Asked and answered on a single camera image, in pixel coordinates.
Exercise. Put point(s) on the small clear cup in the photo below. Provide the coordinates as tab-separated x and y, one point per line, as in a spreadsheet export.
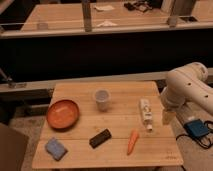
42	25

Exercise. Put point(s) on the small wooden table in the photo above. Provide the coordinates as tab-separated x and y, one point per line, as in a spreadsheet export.
153	148

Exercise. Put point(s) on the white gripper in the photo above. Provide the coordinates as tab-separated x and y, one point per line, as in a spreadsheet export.
171	101

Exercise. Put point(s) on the black rectangular block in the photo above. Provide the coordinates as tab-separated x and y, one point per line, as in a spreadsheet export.
100	138

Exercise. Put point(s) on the white ceramic cup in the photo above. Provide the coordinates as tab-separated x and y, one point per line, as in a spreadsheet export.
102	99

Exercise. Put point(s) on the blue box with cables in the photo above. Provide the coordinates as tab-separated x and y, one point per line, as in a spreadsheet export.
198	131

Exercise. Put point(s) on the white paper sheet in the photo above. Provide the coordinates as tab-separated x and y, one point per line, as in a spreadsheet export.
104	8

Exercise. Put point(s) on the black items on bench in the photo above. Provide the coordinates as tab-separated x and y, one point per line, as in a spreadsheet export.
140	5

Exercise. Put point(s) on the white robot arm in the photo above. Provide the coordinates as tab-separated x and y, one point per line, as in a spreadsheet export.
183	84

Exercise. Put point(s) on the crumpled white paper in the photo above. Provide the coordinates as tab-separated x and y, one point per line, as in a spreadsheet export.
107	23

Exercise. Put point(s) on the orange carrot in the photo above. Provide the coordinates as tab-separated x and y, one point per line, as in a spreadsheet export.
132	140

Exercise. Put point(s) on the white tube bottle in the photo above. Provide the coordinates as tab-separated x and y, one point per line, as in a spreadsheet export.
146	114

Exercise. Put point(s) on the orange bowl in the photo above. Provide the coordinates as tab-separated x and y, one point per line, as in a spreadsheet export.
62	114

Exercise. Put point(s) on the blue sponge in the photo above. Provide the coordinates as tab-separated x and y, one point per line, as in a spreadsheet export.
55	149

